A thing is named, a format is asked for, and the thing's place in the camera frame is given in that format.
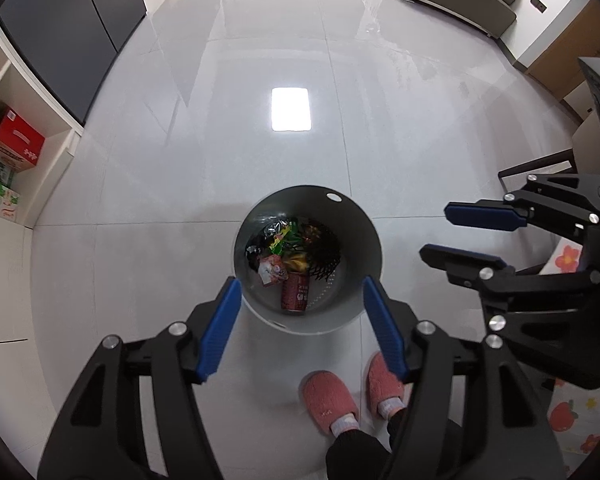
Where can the orange snack packet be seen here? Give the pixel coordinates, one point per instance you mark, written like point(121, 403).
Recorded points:
point(272, 270)

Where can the grey round waste bin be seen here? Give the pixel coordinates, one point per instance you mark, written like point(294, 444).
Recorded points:
point(360, 240)

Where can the person's black pants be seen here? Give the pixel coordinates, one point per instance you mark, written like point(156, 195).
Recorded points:
point(355, 457)

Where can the strawberry flower print tablecloth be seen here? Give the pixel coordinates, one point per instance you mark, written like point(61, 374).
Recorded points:
point(580, 410)

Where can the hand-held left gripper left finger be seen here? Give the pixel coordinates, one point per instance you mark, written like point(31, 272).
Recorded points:
point(220, 330)

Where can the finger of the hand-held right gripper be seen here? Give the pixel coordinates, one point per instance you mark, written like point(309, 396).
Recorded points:
point(480, 214)
point(460, 259)

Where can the large gold foil wrapper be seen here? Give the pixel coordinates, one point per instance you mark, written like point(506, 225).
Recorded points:
point(297, 262)

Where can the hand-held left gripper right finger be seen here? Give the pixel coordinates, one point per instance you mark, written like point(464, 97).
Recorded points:
point(385, 330)

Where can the pink fuzzy slipper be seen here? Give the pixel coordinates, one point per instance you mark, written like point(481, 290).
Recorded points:
point(327, 397)
point(382, 385)

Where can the white open shelf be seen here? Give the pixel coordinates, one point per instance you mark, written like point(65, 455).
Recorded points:
point(55, 135)

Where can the red cardboard box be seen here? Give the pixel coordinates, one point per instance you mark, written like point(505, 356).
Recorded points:
point(17, 140)

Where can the brown wooden door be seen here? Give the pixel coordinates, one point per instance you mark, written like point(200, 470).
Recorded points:
point(570, 55)

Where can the black foil wrapper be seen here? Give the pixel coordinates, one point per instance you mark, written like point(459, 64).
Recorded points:
point(257, 245)

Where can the red drink can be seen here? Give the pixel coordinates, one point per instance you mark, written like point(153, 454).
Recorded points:
point(295, 292)

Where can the green foil wrapper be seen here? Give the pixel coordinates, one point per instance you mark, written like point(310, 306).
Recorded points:
point(286, 235)

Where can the black wall switch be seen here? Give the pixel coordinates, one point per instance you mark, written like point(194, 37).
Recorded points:
point(538, 4)

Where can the dark grey cabinet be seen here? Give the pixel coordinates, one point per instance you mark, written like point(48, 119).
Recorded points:
point(65, 25)

